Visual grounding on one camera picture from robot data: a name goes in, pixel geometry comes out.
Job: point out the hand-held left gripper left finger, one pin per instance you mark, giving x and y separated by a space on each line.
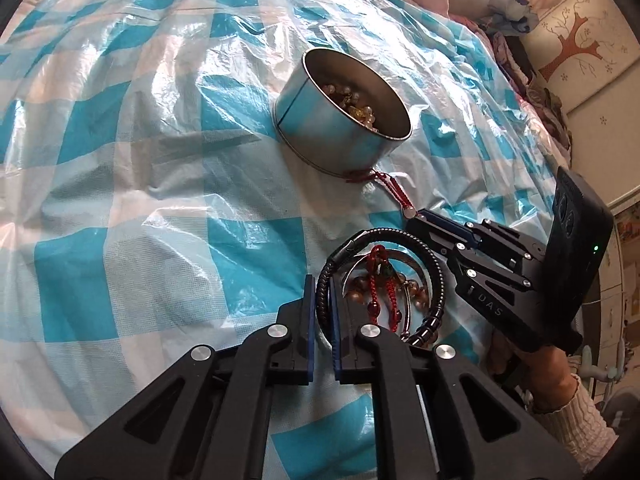
310 325

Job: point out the pile of bead jewelry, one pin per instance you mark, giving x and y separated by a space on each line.
357 105

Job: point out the pile of dark clothes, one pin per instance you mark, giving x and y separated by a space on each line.
535 90

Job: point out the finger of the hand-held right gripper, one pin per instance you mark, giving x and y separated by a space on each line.
440 242
450 224

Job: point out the wardrobe with tree print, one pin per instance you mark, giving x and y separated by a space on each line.
585 45

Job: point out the blue white checkered plastic sheet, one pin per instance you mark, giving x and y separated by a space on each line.
125 210

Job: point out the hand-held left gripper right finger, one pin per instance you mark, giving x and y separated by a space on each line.
334 332

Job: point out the white drawer cabinet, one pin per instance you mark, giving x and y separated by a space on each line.
622 280

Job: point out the pale green plastic frame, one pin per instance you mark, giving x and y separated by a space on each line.
607 375

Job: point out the person's right forearm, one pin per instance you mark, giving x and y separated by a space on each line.
580 430

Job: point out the round metal tin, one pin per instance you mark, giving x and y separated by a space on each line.
325 125

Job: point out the person's right hand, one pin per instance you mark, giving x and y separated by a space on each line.
502 360

